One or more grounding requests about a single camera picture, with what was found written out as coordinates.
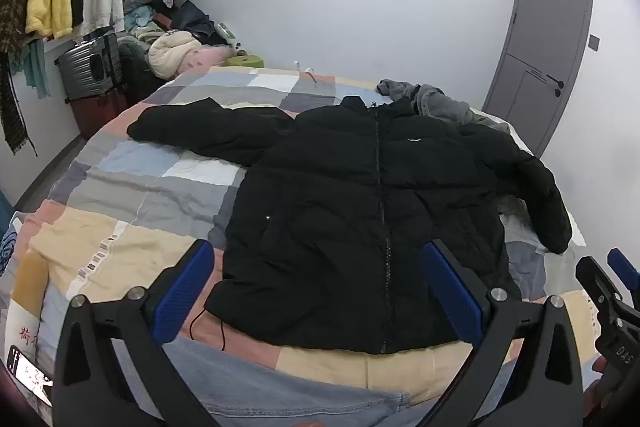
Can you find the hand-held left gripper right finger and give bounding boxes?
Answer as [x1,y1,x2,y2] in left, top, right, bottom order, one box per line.
[421,238,585,427]

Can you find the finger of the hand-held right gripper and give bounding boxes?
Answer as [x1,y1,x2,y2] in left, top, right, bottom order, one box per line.
[575,257,640,323]
[607,248,640,295]

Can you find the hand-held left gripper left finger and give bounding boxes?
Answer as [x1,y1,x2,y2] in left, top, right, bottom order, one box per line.
[52,239,216,427]

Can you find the black puffer jacket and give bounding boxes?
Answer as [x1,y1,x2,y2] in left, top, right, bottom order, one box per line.
[126,94,573,355]

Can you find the light blue clothes pile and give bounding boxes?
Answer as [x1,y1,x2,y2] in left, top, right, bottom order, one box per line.
[122,6,161,42]

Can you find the person's right hand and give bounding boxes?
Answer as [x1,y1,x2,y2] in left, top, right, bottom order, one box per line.
[584,356,610,427]

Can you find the bed with patchwork blanket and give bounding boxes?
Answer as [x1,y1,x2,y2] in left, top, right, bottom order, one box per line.
[0,66,596,427]

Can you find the person's jeans leg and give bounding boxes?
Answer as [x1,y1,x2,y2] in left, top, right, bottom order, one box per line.
[112,336,441,427]

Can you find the smartphone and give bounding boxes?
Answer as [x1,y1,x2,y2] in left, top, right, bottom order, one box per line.
[5,344,55,408]

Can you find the grey fleece jacket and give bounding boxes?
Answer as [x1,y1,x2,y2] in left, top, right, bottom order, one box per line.
[376,78,511,132]

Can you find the blue printed cloth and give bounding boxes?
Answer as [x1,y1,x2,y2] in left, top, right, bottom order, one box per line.
[0,189,21,278]

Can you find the dark red suitcase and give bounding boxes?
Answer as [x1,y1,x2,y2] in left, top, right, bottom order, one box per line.
[70,87,129,140]

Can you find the pink cushion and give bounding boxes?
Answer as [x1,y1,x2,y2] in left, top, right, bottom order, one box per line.
[187,46,239,70]

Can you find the cream fluffy garment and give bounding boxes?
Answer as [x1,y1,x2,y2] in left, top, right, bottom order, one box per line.
[147,31,211,80]

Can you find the silver suitcase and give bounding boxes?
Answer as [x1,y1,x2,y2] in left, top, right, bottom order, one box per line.
[54,32,123,102]

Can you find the grey door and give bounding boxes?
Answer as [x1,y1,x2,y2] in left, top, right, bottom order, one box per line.
[481,0,596,158]

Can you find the dark crumpled jacket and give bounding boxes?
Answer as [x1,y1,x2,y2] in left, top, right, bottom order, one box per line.
[172,1,228,46]

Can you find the teal hanging garment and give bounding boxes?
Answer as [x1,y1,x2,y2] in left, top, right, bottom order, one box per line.
[10,39,52,100]

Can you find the brown patterned garment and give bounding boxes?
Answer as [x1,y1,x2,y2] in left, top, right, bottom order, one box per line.
[0,0,40,158]

